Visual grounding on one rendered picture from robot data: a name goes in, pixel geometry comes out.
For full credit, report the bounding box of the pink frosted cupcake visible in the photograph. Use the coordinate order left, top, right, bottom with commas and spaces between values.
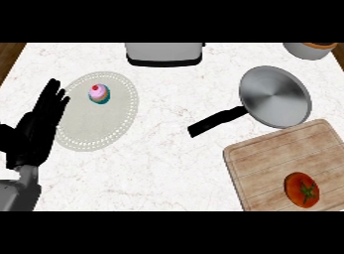
86, 83, 111, 105

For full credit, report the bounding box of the pale round placemat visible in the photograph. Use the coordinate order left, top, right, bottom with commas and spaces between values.
55, 70, 140, 153

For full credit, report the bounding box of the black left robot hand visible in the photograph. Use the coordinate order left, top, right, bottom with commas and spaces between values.
0, 77, 72, 171

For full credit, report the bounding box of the wooden cutting board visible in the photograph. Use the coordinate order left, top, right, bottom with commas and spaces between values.
221, 118, 344, 212

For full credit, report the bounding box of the red tomato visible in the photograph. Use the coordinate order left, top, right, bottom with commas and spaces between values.
282, 172, 320, 209

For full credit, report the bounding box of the steel pan with black handle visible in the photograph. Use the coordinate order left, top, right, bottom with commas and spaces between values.
186, 64, 313, 139

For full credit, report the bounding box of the grey pot with wooden lid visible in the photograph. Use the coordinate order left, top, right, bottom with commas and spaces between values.
280, 42, 338, 62

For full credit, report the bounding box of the pale grey toaster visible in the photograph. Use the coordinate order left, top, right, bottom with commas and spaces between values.
123, 42, 207, 67

